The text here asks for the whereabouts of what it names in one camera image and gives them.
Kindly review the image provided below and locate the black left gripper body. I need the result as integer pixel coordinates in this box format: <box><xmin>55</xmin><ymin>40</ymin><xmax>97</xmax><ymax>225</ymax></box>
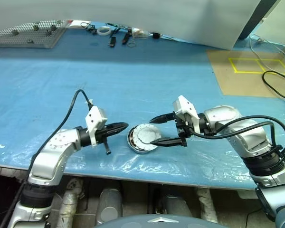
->
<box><xmin>95</xmin><ymin>127</ymin><xmax>112</xmax><ymax>155</ymax></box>

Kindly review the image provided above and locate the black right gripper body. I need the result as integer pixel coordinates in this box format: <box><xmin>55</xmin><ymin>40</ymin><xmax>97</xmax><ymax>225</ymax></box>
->
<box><xmin>174</xmin><ymin>113</ymin><xmax>193</xmax><ymax>148</ymax></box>

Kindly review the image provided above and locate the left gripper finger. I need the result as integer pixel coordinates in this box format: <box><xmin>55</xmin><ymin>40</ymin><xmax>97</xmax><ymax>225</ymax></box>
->
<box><xmin>106</xmin><ymin>125</ymin><xmax>129</xmax><ymax>139</ymax></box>
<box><xmin>104</xmin><ymin>122</ymin><xmax>129</xmax><ymax>133</ymax></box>

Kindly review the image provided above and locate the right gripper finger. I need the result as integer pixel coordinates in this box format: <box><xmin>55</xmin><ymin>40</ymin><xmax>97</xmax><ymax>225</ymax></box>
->
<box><xmin>149</xmin><ymin>113</ymin><xmax>176</xmax><ymax>124</ymax></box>
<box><xmin>149</xmin><ymin>137</ymin><xmax>181</xmax><ymax>148</ymax></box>

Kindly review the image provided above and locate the motor stator with copper windings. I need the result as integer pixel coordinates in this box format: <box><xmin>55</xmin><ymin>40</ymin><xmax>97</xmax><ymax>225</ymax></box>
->
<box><xmin>126</xmin><ymin>125</ymin><xmax>159</xmax><ymax>155</ymax></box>

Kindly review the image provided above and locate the silver motor end cover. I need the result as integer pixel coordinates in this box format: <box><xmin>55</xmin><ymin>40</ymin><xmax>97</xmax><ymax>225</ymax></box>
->
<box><xmin>132</xmin><ymin>123</ymin><xmax>162</xmax><ymax>152</ymax></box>

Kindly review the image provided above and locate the clear plastic film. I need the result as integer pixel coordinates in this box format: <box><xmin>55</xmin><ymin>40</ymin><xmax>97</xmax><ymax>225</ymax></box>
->
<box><xmin>0</xmin><ymin>59</ymin><xmax>285</xmax><ymax>188</ymax></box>

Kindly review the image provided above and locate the blue table mat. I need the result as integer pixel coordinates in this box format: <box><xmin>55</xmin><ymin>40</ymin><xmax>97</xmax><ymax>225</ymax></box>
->
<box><xmin>0</xmin><ymin>20</ymin><xmax>285</xmax><ymax>190</ymax></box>

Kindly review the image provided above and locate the grey rounded cylinder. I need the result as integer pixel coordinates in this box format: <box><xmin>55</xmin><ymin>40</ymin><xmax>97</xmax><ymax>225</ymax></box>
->
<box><xmin>161</xmin><ymin>196</ymin><xmax>193</xmax><ymax>217</ymax></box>
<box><xmin>96</xmin><ymin>187</ymin><xmax>123</xmax><ymax>225</ymax></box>

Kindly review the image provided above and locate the brown cardboard sheet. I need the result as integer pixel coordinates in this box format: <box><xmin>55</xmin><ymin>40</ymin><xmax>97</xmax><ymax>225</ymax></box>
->
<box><xmin>206</xmin><ymin>49</ymin><xmax>285</xmax><ymax>98</ymax></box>

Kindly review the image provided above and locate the white wrapped pipe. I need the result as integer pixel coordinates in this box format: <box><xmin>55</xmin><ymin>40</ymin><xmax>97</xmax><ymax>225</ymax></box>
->
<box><xmin>57</xmin><ymin>178</ymin><xmax>83</xmax><ymax>228</ymax></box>
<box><xmin>196</xmin><ymin>189</ymin><xmax>218</xmax><ymax>224</ymax></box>

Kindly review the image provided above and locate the grey robot torso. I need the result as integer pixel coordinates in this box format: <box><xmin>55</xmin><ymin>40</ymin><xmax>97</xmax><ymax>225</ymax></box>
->
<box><xmin>95</xmin><ymin>213</ymin><xmax>205</xmax><ymax>228</ymax></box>

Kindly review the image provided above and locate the slim black tool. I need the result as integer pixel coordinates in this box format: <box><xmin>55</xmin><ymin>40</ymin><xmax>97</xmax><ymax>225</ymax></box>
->
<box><xmin>121</xmin><ymin>28</ymin><xmax>133</xmax><ymax>45</ymax></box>
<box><xmin>108</xmin><ymin>28</ymin><xmax>121</xmax><ymax>48</ymax></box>

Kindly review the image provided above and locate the clear plastic bag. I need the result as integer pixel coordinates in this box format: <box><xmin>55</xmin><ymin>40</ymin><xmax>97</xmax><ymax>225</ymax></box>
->
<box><xmin>132</xmin><ymin>27</ymin><xmax>149</xmax><ymax>39</ymax></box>

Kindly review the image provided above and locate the white tape roll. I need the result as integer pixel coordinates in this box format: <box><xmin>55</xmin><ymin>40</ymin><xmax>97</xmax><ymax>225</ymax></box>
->
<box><xmin>96</xmin><ymin>26</ymin><xmax>112</xmax><ymax>36</ymax></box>

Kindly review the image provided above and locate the thin green strip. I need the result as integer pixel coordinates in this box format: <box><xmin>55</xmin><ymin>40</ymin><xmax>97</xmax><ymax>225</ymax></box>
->
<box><xmin>106</xmin><ymin>22</ymin><xmax>129</xmax><ymax>28</ymax></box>

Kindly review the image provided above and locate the white backdrop board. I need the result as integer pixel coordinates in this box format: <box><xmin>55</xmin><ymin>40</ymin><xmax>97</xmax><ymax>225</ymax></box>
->
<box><xmin>0</xmin><ymin>0</ymin><xmax>262</xmax><ymax>50</ymax></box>

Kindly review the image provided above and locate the white and red packet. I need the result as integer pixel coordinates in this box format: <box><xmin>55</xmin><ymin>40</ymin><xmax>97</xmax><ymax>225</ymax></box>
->
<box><xmin>66</xmin><ymin>20</ymin><xmax>85</xmax><ymax>29</ymax></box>

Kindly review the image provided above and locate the grey perforated peg board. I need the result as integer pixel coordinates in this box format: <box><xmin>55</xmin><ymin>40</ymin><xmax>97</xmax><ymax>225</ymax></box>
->
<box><xmin>0</xmin><ymin>20</ymin><xmax>68</xmax><ymax>49</ymax></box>

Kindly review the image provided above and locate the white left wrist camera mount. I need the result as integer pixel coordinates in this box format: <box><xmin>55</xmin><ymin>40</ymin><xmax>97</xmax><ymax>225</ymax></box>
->
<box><xmin>85</xmin><ymin>101</ymin><xmax>108</xmax><ymax>148</ymax></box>

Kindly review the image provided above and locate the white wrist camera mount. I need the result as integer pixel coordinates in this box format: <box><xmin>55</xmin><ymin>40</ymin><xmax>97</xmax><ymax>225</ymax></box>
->
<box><xmin>85</xmin><ymin>101</ymin><xmax>108</xmax><ymax>148</ymax></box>
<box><xmin>172</xmin><ymin>95</ymin><xmax>200</xmax><ymax>135</ymax></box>

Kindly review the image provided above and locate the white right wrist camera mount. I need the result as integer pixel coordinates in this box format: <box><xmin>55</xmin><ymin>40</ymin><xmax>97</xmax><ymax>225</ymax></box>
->
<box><xmin>172</xmin><ymin>95</ymin><xmax>200</xmax><ymax>135</ymax></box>

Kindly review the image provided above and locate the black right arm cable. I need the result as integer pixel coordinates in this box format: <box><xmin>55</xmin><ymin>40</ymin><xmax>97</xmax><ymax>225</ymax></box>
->
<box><xmin>191</xmin><ymin>115</ymin><xmax>285</xmax><ymax>162</ymax></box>

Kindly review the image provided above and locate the thick black power cable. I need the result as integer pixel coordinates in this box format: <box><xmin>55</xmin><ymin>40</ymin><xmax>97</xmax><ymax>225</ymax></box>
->
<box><xmin>262</xmin><ymin>70</ymin><xmax>285</xmax><ymax>103</ymax></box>

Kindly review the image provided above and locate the tangled thin black cable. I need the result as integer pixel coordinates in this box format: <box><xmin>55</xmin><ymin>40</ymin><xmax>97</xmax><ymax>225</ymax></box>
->
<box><xmin>80</xmin><ymin>22</ymin><xmax>98</xmax><ymax>36</ymax></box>

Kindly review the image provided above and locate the thin white cable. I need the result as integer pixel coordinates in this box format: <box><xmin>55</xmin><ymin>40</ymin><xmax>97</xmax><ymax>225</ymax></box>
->
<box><xmin>249</xmin><ymin>33</ymin><xmax>285</xmax><ymax>72</ymax></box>

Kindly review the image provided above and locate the dark grey post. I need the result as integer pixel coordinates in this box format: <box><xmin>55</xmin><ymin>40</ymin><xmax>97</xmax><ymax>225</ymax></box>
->
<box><xmin>237</xmin><ymin>0</ymin><xmax>278</xmax><ymax>40</ymax></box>

